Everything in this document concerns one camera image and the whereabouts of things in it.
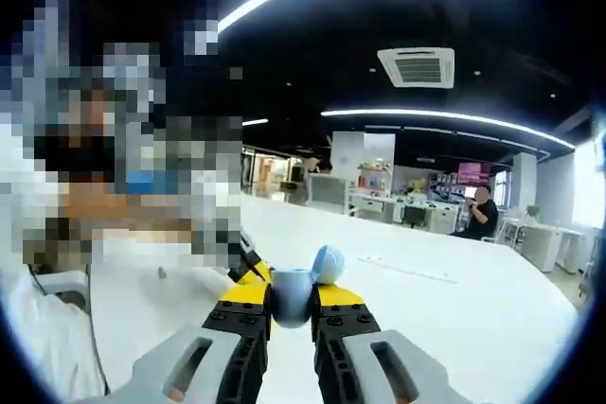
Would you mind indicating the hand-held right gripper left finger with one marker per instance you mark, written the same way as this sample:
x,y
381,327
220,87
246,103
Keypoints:
x,y
237,316

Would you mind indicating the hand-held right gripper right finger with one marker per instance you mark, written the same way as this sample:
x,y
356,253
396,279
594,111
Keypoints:
x,y
341,316

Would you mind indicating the light blue earbud case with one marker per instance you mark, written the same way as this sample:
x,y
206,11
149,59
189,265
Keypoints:
x,y
292,300

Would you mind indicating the pale small earbud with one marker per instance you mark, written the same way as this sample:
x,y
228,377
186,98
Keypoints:
x,y
162,273

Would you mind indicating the white mesh chair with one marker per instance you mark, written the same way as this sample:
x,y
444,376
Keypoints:
x,y
327,191

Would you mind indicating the black office chair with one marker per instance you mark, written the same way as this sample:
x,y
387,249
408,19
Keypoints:
x,y
414,216

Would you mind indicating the short ceiling light strip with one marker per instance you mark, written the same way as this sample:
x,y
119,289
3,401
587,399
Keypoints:
x,y
255,122

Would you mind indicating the shelf with colourful items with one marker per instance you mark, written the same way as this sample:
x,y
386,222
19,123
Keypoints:
x,y
374,179

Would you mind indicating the white partition panel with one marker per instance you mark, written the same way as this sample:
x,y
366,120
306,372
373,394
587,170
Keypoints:
x,y
362,153

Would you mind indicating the white chair armrest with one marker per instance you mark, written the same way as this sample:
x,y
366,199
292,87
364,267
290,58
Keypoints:
x,y
61,283

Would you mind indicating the white desk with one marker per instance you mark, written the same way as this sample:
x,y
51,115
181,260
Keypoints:
x,y
540,243

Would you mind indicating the small potted plant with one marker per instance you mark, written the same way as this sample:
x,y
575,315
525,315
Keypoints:
x,y
532,211

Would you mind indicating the ceiling air vent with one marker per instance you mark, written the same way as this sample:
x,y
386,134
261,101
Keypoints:
x,y
415,68

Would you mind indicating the pink wall screen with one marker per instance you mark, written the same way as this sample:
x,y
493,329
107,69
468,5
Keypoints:
x,y
475,173

